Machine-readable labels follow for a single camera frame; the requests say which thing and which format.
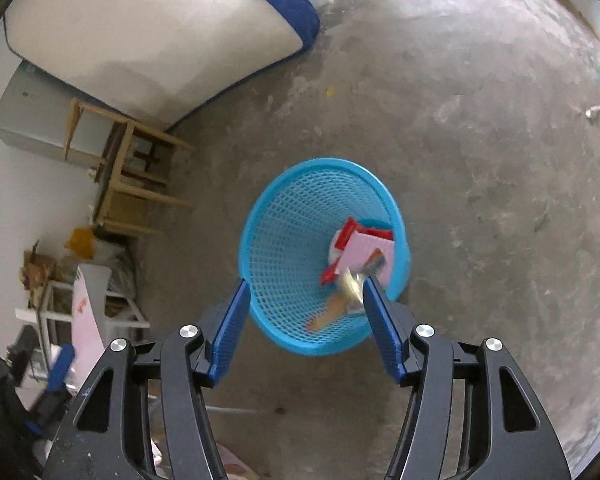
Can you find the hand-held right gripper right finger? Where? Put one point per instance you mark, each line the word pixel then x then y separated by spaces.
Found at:
pixel 382 335

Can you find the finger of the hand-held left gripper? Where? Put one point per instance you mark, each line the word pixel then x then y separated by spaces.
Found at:
pixel 61 367

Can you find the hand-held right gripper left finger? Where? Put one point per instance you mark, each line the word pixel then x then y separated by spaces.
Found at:
pixel 230 330

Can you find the pink packet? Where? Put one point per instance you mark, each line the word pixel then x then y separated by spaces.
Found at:
pixel 367 252

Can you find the blue plastic mesh wastebasket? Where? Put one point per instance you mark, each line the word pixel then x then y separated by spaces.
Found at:
pixel 290 240

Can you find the pink printed tablecloth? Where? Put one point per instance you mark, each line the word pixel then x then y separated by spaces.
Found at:
pixel 87 330

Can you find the white side table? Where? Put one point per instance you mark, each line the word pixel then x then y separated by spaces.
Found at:
pixel 130 310

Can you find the brown cardboard box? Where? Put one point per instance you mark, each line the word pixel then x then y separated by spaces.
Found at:
pixel 37 265

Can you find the grey plastic bag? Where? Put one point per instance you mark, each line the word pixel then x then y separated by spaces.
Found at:
pixel 117 265

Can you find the yellow plastic bag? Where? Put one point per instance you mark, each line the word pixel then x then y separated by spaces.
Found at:
pixel 82 240

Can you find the wooden chair with black seat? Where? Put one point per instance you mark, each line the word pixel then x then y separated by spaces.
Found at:
pixel 130 132

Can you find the grey refrigerator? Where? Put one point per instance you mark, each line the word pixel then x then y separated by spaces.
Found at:
pixel 35 115

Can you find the white mattress with blue edge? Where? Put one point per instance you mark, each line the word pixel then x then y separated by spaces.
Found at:
pixel 155 35

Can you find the white floor scrap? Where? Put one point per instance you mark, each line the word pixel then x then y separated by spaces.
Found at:
pixel 592 111

